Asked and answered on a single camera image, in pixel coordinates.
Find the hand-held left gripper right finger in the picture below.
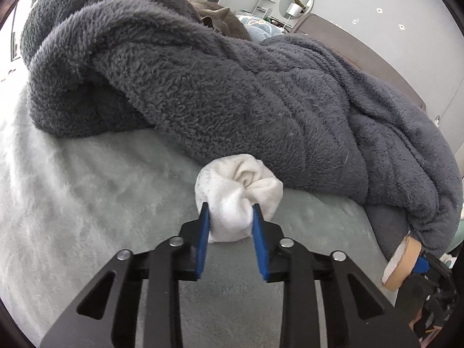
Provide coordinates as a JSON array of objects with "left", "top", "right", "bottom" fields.
[{"left": 251, "top": 204, "right": 422, "bottom": 348}]

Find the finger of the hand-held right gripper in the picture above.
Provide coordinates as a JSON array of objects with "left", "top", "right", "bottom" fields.
[{"left": 406, "top": 257, "right": 440, "bottom": 298}]

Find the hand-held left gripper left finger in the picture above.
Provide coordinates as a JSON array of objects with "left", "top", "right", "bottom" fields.
[{"left": 40, "top": 202, "right": 211, "bottom": 348}]

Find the cardboard roll white inside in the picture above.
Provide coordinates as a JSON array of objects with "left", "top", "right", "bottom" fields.
[{"left": 381, "top": 234, "right": 423, "bottom": 291}]

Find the white sock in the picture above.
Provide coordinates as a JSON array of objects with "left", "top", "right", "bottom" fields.
[{"left": 195, "top": 154, "right": 284, "bottom": 243}]

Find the light green bed sheet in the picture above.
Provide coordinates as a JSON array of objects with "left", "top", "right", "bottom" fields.
[{"left": 0, "top": 76, "right": 399, "bottom": 348}]

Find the grey fleece blanket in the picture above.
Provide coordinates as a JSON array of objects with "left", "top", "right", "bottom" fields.
[{"left": 20, "top": 0, "right": 464, "bottom": 262}]

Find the beige bed headboard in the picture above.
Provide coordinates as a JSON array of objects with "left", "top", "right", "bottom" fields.
[{"left": 290, "top": 12, "right": 427, "bottom": 111}]

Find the light blue printed blanket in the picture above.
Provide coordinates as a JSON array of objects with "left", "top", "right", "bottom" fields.
[{"left": 179, "top": 0, "right": 284, "bottom": 44}]

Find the silver table lamp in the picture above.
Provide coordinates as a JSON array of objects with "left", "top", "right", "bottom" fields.
[{"left": 281, "top": 2, "right": 302, "bottom": 32}]

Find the white small shelf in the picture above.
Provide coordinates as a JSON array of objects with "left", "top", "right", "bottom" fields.
[{"left": 254, "top": 0, "right": 287, "bottom": 19}]

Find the black window door frame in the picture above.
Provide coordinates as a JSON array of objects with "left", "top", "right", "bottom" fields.
[{"left": 9, "top": 0, "right": 26, "bottom": 62}]

